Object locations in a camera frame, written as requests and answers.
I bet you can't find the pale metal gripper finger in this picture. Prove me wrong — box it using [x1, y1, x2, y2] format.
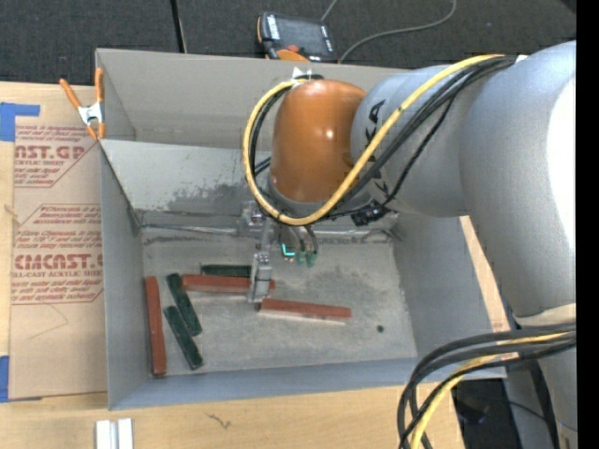
[249, 253, 264, 305]
[260, 253, 276, 299]

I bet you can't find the dark green flat block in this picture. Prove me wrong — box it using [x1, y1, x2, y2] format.
[200, 264, 253, 279]
[165, 272, 204, 338]
[162, 305, 205, 371]

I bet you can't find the red-brown flat block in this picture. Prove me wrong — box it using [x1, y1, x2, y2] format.
[256, 297, 353, 326]
[143, 275, 168, 378]
[181, 273, 277, 296]

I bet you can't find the grey metal bin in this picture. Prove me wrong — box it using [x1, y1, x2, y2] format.
[95, 48, 512, 412]

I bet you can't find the brown cardboard board, red print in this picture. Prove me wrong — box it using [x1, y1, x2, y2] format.
[0, 80, 110, 402]

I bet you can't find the black cylinder on white bracket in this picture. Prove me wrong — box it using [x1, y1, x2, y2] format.
[350, 200, 390, 227]

